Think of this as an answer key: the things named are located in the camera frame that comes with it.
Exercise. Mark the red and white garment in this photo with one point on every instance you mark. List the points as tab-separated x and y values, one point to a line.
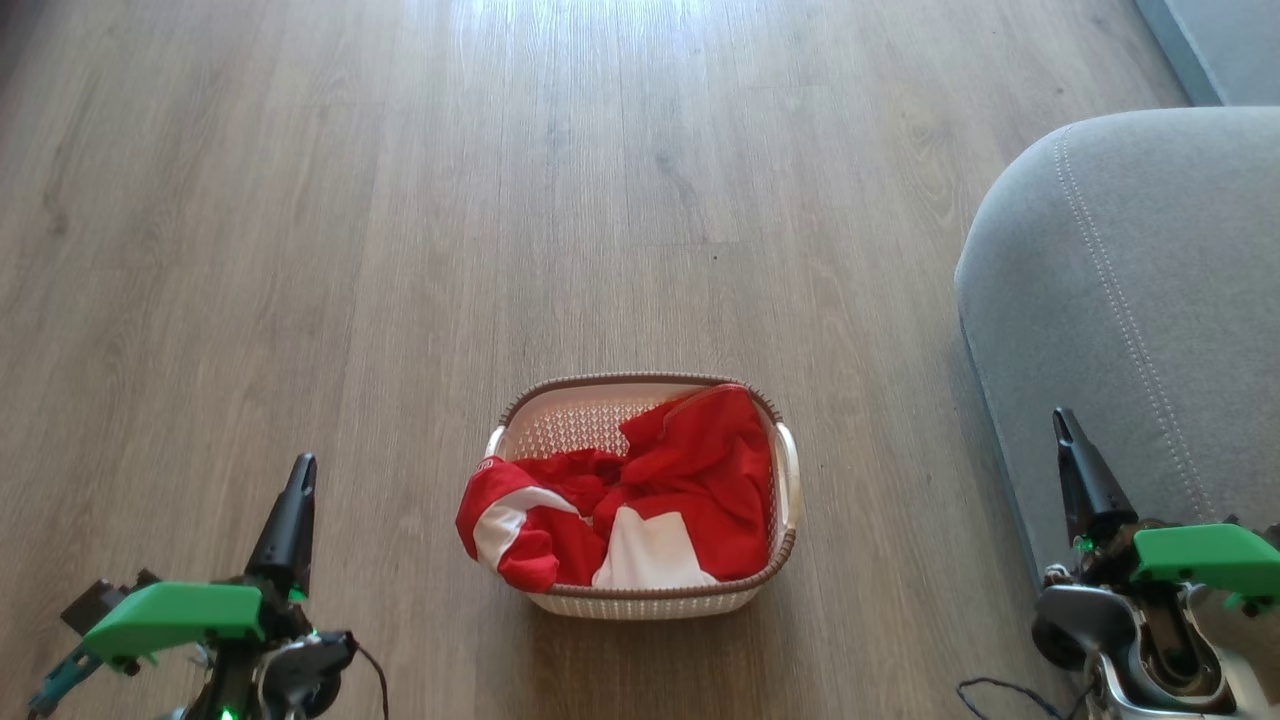
700	470

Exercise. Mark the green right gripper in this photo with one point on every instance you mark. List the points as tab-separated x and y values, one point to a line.
1205	560

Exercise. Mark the white woven laundry basket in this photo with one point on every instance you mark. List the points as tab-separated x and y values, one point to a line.
580	425

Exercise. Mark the grey fabric sofa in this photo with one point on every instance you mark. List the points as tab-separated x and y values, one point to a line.
1150	300

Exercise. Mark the blue grey upholstered furniture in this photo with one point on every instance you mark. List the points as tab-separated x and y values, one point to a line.
1215	45

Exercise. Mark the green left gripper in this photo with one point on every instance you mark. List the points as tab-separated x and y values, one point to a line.
175	612

